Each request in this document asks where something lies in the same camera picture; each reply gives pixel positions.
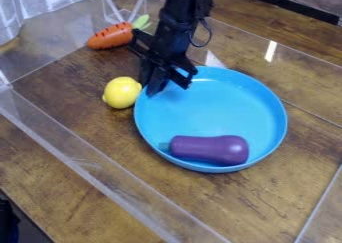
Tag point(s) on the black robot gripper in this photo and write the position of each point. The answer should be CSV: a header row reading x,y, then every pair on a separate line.
x,y
162,53

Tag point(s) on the yellow toy lemon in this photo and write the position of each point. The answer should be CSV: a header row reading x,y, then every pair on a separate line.
x,y
120,92

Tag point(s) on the blue round plastic tray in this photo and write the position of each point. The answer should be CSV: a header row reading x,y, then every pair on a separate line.
x,y
226,103

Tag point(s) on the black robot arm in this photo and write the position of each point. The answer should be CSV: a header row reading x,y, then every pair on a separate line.
x,y
189,10

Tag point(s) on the orange toy carrot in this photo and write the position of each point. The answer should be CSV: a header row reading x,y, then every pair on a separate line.
x,y
118,34

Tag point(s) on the purple toy eggplant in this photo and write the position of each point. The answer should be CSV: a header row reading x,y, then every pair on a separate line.
x,y
225,150

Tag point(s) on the grey checkered curtain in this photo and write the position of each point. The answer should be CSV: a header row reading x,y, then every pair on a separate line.
x,y
15,11

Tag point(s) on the dark wooden baseboard strip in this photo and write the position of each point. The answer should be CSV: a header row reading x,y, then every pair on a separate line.
x,y
305,10

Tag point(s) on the clear acrylic enclosure wall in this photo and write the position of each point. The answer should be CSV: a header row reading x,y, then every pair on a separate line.
x,y
87,179

